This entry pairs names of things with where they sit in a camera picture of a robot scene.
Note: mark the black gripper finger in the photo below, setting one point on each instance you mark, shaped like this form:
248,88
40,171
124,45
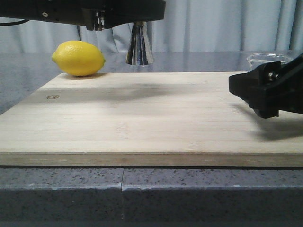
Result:
118,12
271,87

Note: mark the grey curtain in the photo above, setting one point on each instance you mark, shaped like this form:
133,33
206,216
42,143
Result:
188,26

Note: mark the steel double jigger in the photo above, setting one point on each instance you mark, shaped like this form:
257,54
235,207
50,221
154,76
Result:
139,51

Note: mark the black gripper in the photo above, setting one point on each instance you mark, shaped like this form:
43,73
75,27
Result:
71,12

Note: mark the clear glass beaker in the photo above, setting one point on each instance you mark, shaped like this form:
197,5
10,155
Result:
258,59

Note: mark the wooden cutting board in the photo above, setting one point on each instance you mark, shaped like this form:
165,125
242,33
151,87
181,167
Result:
145,119

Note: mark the yellow lemon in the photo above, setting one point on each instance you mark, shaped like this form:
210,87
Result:
78,58

